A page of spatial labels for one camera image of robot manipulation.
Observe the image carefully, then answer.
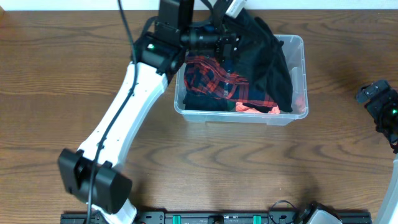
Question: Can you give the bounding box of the black ribbed garment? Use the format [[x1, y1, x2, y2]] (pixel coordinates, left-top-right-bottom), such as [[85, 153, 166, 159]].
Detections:
[[248, 105, 273, 113]]

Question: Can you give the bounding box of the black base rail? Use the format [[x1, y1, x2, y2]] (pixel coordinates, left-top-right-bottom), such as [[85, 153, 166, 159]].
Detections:
[[60, 204, 373, 224]]

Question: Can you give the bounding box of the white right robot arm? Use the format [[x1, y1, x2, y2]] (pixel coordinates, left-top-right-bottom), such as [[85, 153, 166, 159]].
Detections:
[[293, 80, 397, 224]]

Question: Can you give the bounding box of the orange garment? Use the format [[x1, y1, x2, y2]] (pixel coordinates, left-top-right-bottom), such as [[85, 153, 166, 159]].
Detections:
[[235, 96, 305, 114]]

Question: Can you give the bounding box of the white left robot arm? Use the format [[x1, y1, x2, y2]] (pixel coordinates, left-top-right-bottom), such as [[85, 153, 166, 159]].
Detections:
[[57, 17, 239, 223]]

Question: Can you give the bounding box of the dark green cloth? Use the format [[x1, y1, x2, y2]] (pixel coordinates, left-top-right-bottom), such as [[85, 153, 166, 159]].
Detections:
[[226, 100, 236, 111]]

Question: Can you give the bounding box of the clear plastic storage bin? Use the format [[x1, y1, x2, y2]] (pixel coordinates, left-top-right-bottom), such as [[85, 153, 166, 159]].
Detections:
[[174, 34, 309, 126]]

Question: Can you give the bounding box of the red plaid shirt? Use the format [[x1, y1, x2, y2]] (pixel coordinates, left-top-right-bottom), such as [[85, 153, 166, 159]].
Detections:
[[184, 55, 277, 108]]

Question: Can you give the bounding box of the dark navy garment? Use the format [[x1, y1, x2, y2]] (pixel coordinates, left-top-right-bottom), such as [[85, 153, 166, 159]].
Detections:
[[183, 92, 227, 111]]

